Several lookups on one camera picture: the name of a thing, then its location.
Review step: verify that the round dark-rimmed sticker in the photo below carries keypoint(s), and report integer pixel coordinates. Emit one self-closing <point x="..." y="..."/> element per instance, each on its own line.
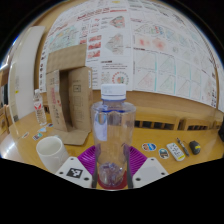
<point x="163" y="153"/>

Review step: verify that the clear plastic bottle white cap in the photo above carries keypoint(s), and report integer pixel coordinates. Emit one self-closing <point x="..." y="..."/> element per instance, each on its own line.
<point x="112" y="133"/>

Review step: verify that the white cup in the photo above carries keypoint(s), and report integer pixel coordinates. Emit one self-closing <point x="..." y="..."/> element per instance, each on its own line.
<point x="50" y="151"/>

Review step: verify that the small colourful sticker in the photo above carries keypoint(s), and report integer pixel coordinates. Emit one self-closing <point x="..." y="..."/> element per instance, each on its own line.
<point x="42" y="129"/>
<point x="25" y="135"/>
<point x="37" y="136"/>
<point x="50" y="125"/>

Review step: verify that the row of wooden chairs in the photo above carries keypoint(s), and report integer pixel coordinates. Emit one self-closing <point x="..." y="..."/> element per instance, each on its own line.
<point x="173" y="121"/>

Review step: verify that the white remote control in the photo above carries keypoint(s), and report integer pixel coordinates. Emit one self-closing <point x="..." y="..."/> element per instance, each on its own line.
<point x="175" y="151"/>

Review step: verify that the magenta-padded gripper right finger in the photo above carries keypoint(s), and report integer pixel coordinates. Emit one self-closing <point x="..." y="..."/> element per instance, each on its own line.
<point x="150" y="170"/>

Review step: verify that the small red-labelled water bottle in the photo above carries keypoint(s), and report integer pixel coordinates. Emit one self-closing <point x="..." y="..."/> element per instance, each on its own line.
<point x="40" y="110"/>

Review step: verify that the small black yellow device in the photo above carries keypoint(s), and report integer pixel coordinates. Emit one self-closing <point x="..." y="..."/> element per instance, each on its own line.
<point x="194" y="147"/>

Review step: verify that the flat round red coaster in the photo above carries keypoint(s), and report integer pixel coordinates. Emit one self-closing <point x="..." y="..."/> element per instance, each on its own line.
<point x="113" y="187"/>

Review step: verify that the large wall poster sheet panel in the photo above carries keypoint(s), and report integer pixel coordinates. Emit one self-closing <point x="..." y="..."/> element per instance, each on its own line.
<point x="160" y="50"/>

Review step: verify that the brown cardboard box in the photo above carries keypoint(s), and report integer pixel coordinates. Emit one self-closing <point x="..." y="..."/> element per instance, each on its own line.
<point x="80" y="96"/>

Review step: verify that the round blue orange sticker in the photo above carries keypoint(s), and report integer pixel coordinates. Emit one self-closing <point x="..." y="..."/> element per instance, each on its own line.
<point x="149" y="147"/>

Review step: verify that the dark pen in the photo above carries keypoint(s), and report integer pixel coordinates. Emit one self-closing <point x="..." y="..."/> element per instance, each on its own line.
<point x="183" y="147"/>

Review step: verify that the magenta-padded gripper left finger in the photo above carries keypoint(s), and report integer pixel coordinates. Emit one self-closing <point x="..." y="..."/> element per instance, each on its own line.
<point x="71" y="168"/>

